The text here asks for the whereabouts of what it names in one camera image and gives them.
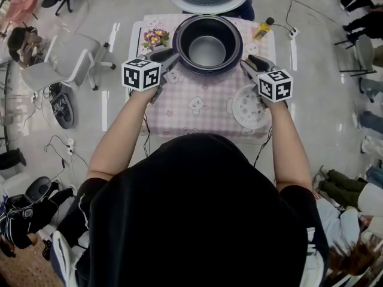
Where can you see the grey black-legged chair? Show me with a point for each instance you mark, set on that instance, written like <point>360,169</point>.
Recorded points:
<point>365,49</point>

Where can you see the white grey office chair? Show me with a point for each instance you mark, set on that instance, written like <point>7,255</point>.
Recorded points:
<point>80,52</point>

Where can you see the dark grey pot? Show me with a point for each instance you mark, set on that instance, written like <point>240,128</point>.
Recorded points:
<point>206,51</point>

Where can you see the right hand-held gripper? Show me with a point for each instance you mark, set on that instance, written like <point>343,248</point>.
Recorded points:
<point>275,85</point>

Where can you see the white power strip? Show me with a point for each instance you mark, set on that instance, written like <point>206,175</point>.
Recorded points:
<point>294,33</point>
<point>70,146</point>

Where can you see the person's right forearm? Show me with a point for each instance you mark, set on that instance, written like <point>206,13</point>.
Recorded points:
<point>287,148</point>

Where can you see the pink chair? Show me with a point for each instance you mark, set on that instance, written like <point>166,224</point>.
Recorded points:
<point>21,7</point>

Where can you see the person's black shirt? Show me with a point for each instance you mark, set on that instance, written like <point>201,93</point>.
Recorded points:
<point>194,214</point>

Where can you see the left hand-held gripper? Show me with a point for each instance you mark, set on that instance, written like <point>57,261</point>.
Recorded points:
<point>140,75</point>

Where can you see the yellow oil bottle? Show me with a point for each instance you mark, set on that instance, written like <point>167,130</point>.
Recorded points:
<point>262,30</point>

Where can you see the black gear bag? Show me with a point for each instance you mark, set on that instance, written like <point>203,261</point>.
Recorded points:
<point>64,115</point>

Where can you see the potted purple flowers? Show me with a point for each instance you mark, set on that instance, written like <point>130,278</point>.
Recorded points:
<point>155,39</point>

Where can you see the dark blue rice cooker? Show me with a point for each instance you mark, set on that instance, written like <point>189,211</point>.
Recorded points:
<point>206,71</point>

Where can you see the white perforated steamer tray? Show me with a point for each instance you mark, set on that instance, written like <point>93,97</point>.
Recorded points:
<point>245,109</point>

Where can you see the person's left forearm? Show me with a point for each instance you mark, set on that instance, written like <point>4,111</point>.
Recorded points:
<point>119,136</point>

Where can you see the black round seat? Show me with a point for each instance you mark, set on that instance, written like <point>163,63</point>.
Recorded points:
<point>37,185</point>

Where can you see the small white table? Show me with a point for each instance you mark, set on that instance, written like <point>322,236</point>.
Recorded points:
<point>134,40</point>

